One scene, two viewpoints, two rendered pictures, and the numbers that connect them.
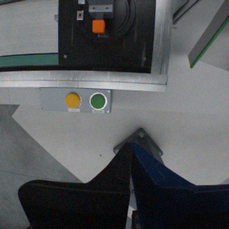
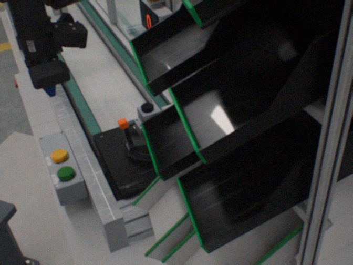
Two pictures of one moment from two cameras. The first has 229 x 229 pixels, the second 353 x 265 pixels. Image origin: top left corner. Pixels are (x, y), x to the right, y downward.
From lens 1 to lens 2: 0.85 m
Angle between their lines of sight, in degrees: 58
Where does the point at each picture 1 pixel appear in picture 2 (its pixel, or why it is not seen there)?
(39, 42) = (111, 125)
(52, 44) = not seen: hidden behind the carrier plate
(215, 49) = (165, 214)
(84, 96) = (67, 163)
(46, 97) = (55, 138)
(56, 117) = (27, 172)
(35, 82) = (67, 127)
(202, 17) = not seen: hidden behind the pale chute
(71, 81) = (80, 150)
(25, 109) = (29, 142)
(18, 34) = (113, 109)
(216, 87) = not seen: outside the picture
